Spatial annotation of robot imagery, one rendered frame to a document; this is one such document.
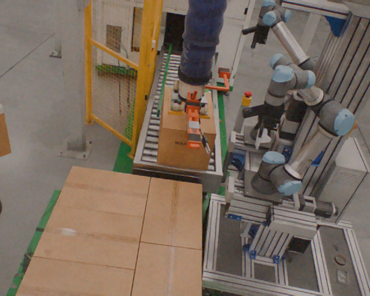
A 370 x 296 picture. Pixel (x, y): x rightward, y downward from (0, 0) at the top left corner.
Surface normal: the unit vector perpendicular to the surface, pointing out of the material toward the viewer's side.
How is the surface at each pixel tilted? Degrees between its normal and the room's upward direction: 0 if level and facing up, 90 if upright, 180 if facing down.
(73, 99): 90
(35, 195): 0
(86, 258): 0
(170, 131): 90
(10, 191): 0
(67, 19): 90
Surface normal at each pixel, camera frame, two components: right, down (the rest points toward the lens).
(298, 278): 0.15, -0.78
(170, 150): 0.01, 0.62
